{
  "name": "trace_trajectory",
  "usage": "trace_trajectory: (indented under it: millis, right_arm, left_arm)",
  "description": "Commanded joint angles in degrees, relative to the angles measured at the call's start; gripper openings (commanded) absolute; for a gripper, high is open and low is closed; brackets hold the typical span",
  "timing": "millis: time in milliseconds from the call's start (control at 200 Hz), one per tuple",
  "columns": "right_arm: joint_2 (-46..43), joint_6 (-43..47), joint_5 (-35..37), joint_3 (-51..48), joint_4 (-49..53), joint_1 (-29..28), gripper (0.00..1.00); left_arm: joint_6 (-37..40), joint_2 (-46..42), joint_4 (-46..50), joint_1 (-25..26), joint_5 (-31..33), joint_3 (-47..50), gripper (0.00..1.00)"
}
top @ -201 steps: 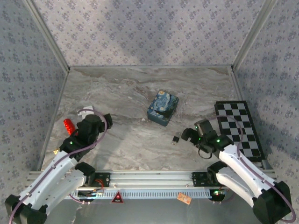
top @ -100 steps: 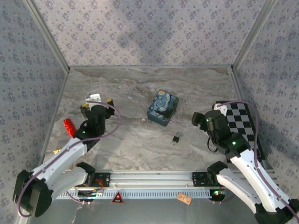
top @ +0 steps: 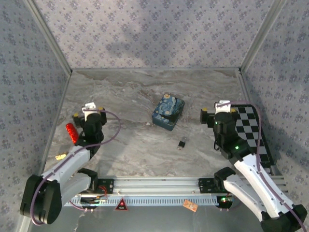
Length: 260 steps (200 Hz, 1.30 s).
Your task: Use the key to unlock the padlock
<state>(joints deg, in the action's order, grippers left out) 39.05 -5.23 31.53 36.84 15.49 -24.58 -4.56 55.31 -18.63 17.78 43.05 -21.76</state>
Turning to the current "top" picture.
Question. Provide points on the small black padlock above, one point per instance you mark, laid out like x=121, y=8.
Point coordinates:
x=182, y=144

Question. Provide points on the blue starry night tin box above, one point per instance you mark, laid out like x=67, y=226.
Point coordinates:
x=167, y=108

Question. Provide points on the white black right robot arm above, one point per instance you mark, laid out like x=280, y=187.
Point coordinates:
x=253, y=176

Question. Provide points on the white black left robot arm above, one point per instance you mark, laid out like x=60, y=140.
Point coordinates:
x=65, y=164

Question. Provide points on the red glitter cylinder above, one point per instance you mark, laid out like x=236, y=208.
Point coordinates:
x=72, y=133

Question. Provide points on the black white checkerboard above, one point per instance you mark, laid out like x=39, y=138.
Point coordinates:
x=248, y=130

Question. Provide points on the yellow binder clip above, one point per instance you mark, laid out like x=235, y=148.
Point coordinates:
x=60, y=156

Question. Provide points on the orange paper tag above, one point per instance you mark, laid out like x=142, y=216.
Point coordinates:
x=190, y=205

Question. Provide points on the red triangle warning sticker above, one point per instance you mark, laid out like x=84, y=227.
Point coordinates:
x=122, y=206

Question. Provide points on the grey metal tray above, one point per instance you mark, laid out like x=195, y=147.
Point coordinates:
x=157, y=220

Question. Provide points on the thin aluminium frame rail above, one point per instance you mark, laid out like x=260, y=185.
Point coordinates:
x=54, y=125
x=245, y=87

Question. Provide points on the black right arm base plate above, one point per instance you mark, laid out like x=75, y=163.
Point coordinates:
x=205, y=184

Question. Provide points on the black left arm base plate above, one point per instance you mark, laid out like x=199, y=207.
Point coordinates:
x=108, y=184

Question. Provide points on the aluminium corner post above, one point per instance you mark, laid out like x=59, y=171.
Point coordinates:
x=49, y=36
x=262, y=36

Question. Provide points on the wide aluminium extrusion rail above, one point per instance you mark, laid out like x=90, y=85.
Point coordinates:
x=157, y=184

